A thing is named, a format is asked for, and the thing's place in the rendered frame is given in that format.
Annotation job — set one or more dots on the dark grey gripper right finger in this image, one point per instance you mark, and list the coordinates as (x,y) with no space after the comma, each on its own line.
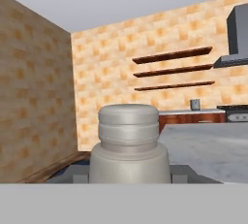
(185,174)

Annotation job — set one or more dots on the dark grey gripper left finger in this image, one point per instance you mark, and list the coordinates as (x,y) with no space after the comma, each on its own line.
(77,174)

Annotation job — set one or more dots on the grey shaker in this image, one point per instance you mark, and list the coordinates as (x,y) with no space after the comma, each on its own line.
(129,144)

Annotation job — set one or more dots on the brown base cabinet run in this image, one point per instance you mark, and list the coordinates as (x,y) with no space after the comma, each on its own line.
(190,118)

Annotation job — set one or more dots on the small grey canister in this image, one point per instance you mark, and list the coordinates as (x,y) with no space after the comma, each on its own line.
(194,104)

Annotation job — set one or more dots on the black stove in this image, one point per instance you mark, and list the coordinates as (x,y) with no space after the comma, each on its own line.
(234,114)

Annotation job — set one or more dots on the grey range hood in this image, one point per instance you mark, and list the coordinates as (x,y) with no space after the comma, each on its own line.
(237,37)

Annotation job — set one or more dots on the dark wooden wall shelf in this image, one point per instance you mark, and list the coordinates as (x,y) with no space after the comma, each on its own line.
(172,55)
(174,70)
(176,86)

